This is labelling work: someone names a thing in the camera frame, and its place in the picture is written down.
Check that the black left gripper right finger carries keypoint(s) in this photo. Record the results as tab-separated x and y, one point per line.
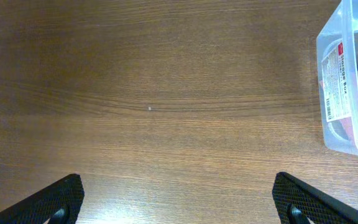
298	202

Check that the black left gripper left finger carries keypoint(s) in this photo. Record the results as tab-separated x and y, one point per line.
60	202

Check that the clear plastic storage container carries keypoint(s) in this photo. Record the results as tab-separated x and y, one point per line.
337	62

